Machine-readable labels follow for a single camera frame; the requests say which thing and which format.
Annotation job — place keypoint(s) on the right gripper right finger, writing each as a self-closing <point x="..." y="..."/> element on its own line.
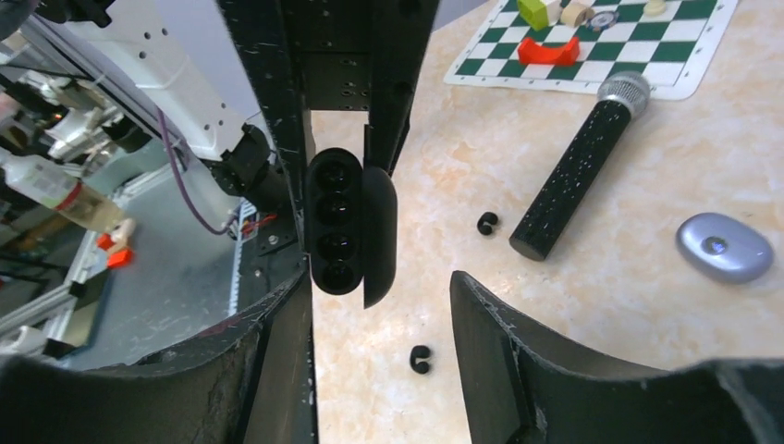
<point x="522" y="382"/>

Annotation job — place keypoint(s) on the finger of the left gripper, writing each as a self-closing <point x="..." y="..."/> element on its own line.
<point x="259" y="31"/>
<point x="400" y="33"/>

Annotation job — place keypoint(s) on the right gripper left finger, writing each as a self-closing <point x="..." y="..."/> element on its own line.
<point x="248" y="379"/>

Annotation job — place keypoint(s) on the black earbud front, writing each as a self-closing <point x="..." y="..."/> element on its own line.
<point x="419" y="359"/>

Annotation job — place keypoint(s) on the black earbud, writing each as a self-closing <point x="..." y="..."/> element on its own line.
<point x="419" y="359"/>
<point x="486" y="223"/>

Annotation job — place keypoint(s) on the black earbud charging case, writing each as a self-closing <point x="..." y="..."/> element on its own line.
<point x="351" y="225"/>

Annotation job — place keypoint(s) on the lavender earbud charging case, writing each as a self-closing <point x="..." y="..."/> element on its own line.
<point x="723" y="248"/>

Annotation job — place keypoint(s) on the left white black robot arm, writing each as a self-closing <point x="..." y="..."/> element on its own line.
<point x="299" y="56"/>

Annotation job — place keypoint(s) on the lime green block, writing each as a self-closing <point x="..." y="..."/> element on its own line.
<point x="534" y="13"/>

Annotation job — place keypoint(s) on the red block lower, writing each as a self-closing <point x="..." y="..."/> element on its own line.
<point x="532" y="53"/>

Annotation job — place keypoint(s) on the beige wooden piece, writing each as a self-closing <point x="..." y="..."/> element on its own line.
<point x="575" y="13"/>

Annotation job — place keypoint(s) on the grey round chess piece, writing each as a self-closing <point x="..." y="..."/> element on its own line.
<point x="601" y="20"/>

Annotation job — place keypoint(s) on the black silver microphone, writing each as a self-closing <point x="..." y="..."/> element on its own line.
<point x="619" y="100"/>

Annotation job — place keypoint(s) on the white chess piece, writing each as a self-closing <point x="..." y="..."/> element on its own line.
<point x="654" y="8"/>

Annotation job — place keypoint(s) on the clear plastic bottle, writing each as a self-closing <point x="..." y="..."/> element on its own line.
<point x="47" y="184"/>

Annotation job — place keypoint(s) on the green white chessboard mat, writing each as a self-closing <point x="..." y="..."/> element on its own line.
<point x="672" y="50"/>

